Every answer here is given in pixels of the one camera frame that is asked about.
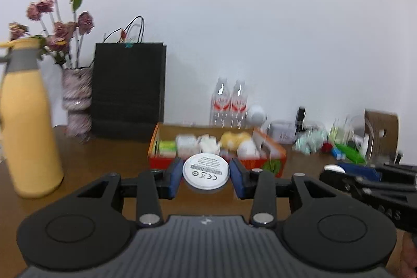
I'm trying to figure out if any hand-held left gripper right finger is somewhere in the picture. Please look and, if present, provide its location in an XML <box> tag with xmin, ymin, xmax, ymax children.
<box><xmin>230</xmin><ymin>158</ymin><xmax>338</xmax><ymax>228</ymax></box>

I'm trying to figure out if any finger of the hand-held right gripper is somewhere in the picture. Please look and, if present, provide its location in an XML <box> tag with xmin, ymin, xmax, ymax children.
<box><xmin>321</xmin><ymin>172</ymin><xmax>417</xmax><ymax>197</ymax></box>
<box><xmin>339</xmin><ymin>162</ymin><xmax>417</xmax><ymax>184</ymax></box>

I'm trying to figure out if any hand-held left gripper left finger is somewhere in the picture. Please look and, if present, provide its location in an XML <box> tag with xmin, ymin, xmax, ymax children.
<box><xmin>76</xmin><ymin>157</ymin><xmax>183</xmax><ymax>228</ymax></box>

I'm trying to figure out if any orange cardboard tray with items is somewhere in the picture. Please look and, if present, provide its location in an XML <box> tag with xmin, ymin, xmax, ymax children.
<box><xmin>148</xmin><ymin>122</ymin><xmax>287</xmax><ymax>177</ymax></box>

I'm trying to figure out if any white round disc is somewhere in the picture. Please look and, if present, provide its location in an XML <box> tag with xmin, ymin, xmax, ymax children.
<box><xmin>182</xmin><ymin>152</ymin><xmax>230</xmax><ymax>191</ymax></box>

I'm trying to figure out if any green snack packet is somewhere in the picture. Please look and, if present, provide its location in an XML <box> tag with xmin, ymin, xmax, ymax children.
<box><xmin>156</xmin><ymin>140</ymin><xmax>177</xmax><ymax>157</ymax></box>

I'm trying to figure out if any white snack packet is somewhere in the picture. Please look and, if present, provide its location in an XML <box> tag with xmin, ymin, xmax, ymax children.
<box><xmin>176</xmin><ymin>134</ymin><xmax>199</xmax><ymax>156</ymax></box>

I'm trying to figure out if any white tissue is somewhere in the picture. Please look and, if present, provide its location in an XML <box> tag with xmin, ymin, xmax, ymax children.
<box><xmin>198</xmin><ymin>134</ymin><xmax>220</xmax><ymax>155</ymax></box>

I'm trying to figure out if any clear plastic container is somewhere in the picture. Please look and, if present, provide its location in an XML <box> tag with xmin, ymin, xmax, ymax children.
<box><xmin>329</xmin><ymin>115</ymin><xmax>370</xmax><ymax>151</ymax></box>

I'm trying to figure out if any person's right hand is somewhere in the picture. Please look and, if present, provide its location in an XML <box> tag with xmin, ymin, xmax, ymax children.
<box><xmin>401</xmin><ymin>231</ymin><xmax>417</xmax><ymax>278</ymax></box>

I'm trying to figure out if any green plastic object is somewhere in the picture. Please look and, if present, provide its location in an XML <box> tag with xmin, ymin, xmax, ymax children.
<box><xmin>335</xmin><ymin>143</ymin><xmax>367</xmax><ymax>165</ymax></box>

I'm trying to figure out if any white round ball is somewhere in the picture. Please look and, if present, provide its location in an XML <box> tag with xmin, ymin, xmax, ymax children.
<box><xmin>237</xmin><ymin>139</ymin><xmax>259</xmax><ymax>158</ymax></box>

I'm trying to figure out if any yellow plush toy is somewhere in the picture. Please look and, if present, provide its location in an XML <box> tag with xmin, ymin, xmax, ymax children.
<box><xmin>220</xmin><ymin>131</ymin><xmax>252</xmax><ymax>150</ymax></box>

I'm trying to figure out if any brown cardboard piece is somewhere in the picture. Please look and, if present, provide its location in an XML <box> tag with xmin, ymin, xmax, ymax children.
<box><xmin>363</xmin><ymin>109</ymin><xmax>400</xmax><ymax>164</ymax></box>

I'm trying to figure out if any teal tissue packet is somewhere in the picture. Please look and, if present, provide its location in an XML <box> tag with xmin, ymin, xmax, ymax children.
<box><xmin>293</xmin><ymin>130</ymin><xmax>328</xmax><ymax>154</ymax></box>

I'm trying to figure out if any small white box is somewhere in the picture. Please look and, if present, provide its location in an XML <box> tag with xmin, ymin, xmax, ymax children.
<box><xmin>269</xmin><ymin>120</ymin><xmax>298</xmax><ymax>144</ymax></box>

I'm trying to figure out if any white round lamp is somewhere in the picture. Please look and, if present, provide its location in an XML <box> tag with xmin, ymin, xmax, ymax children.
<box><xmin>246</xmin><ymin>105</ymin><xmax>268</xmax><ymax>126</ymax></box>

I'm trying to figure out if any clear water bottle red label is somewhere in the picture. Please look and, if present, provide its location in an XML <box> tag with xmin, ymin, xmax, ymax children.
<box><xmin>231</xmin><ymin>79</ymin><xmax>249</xmax><ymax>129</ymax></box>
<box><xmin>210</xmin><ymin>77</ymin><xmax>231</xmax><ymax>127</ymax></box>

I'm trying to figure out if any black upright gadget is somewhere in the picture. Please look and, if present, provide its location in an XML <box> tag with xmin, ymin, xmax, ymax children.
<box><xmin>296</xmin><ymin>106</ymin><xmax>307</xmax><ymax>132</ymax></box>

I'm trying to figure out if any black paper bag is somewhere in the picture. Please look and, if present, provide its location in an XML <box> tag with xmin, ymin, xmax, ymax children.
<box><xmin>91</xmin><ymin>16</ymin><xmax>167</xmax><ymax>140</ymax></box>

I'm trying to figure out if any patterned flower vase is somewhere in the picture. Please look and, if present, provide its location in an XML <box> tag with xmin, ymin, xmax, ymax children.
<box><xmin>61</xmin><ymin>67</ymin><xmax>94</xmax><ymax>139</ymax></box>

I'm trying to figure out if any yellow thermos jug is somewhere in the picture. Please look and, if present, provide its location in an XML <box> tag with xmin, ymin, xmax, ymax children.
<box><xmin>0</xmin><ymin>39</ymin><xmax>65</xmax><ymax>199</ymax></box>

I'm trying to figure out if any dried flower bouquet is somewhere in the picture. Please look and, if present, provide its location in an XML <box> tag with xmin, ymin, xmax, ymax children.
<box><xmin>8</xmin><ymin>0</ymin><xmax>96</xmax><ymax>68</ymax></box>

